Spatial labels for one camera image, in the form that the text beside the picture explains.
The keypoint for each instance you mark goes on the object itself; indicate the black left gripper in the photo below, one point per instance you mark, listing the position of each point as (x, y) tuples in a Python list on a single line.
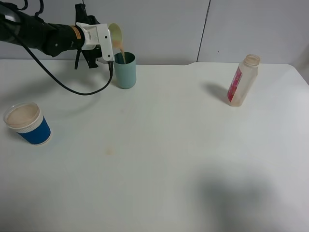
[(87, 24)]

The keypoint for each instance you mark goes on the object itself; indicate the pale yellow plastic cup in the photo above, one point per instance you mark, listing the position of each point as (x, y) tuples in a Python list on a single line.
[(116, 36)]

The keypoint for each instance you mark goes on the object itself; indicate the clear bottle with pink label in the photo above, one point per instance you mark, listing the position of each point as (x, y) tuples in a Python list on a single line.
[(243, 79)]

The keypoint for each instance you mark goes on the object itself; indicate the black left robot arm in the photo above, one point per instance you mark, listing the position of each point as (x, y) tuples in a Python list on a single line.
[(51, 39)]

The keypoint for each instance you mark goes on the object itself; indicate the teal plastic cup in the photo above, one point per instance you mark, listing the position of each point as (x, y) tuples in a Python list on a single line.
[(125, 71)]

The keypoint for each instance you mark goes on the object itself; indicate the blue paper cup with lid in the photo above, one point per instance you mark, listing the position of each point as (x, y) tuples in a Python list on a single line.
[(27, 120)]

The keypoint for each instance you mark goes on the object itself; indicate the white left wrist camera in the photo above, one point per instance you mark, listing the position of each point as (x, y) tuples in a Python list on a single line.
[(105, 42)]

